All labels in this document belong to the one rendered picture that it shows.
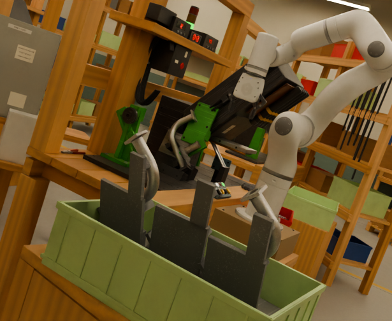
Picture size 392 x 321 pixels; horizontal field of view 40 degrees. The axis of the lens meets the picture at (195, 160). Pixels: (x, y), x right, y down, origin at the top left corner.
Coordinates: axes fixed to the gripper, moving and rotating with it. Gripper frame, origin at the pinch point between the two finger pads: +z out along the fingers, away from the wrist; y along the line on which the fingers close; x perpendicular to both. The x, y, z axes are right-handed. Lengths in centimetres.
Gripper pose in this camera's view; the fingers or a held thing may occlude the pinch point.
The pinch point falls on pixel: (241, 113)
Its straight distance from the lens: 209.2
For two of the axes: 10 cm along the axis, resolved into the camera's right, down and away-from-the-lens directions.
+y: 8.4, 3.6, -4.1
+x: 4.4, 0.2, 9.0
